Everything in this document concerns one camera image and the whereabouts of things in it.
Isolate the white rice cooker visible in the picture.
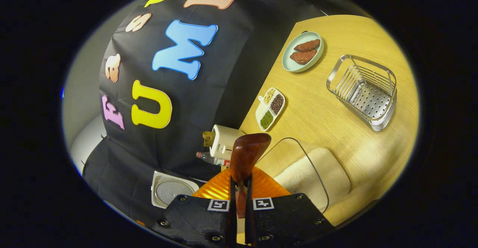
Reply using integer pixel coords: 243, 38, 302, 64
151, 171, 200, 208

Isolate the white divided grain dish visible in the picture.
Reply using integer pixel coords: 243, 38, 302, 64
255, 87, 286, 132

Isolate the brown wooden spoon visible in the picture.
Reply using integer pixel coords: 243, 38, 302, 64
229, 133, 272, 220

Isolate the metal wire chopstick holder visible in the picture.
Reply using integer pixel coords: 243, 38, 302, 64
326, 55, 397, 131

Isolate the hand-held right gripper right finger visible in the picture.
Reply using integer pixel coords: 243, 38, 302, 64
245, 166, 335, 248

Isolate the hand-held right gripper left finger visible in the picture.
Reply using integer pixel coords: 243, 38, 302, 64
151, 167, 238, 248

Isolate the red meat piece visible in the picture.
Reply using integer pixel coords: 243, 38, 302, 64
294, 39, 321, 52
290, 49, 318, 65

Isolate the clear plastic water bottle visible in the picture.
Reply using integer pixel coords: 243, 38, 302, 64
196, 152, 231, 166

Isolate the pale green plate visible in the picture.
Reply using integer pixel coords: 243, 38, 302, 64
282, 31, 325, 73

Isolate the black backdrop cloth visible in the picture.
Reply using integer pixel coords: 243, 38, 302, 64
82, 0, 329, 226

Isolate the white toaster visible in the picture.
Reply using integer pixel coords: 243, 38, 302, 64
210, 125, 247, 161

